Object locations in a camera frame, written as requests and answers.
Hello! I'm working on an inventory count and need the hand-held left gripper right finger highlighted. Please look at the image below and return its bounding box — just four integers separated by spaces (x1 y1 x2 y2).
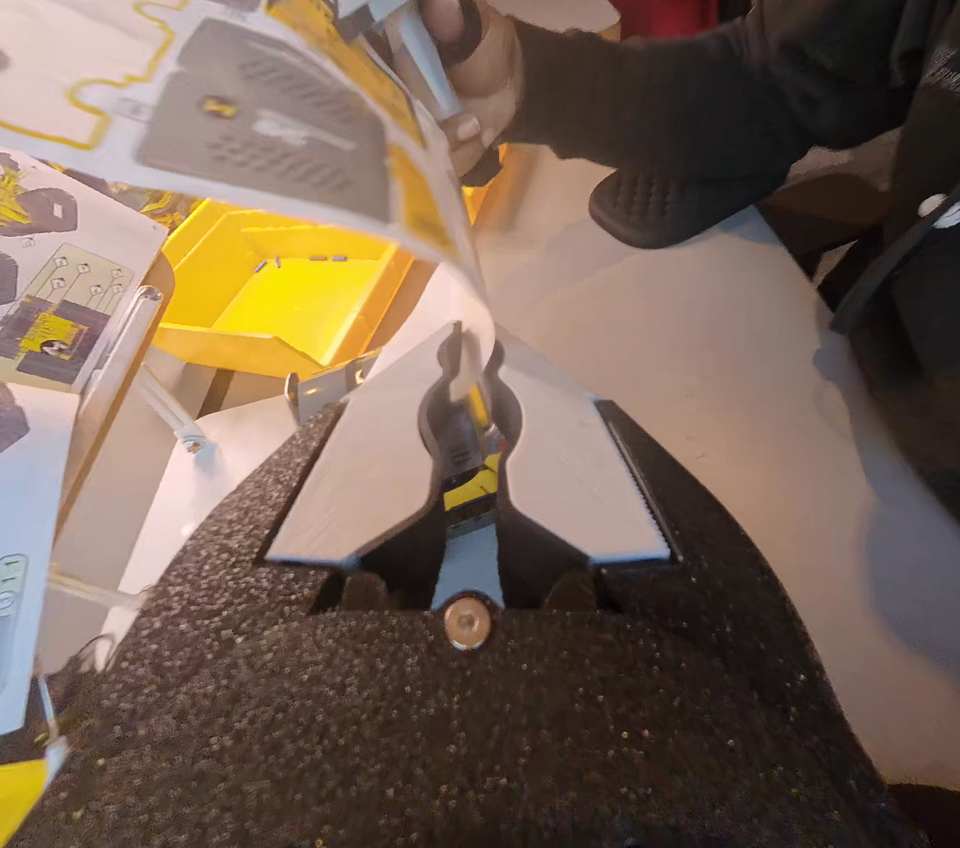
483 338 672 605

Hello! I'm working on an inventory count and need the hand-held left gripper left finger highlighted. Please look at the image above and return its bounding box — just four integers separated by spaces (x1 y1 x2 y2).
262 321 466 605

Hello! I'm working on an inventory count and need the white booklet stand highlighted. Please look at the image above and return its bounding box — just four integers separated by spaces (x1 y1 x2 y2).
45 255 376 646

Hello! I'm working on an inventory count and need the person's right forearm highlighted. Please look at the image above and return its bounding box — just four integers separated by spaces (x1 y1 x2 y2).
513 0 834 189

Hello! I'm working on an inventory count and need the building instruction booklet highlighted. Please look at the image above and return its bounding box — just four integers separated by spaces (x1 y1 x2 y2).
0 146 170 736

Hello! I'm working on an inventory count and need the yellow plastic bin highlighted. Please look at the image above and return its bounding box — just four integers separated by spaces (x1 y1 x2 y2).
153 195 414 380
0 743 69 845

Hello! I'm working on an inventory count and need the person's black hoodie torso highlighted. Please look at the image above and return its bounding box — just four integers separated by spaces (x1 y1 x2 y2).
750 0 960 511

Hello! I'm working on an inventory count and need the person's right hand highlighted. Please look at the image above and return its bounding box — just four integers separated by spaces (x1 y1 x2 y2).
417 0 528 187

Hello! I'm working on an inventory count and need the white sticker sheet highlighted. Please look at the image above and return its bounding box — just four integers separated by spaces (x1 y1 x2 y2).
0 0 500 406

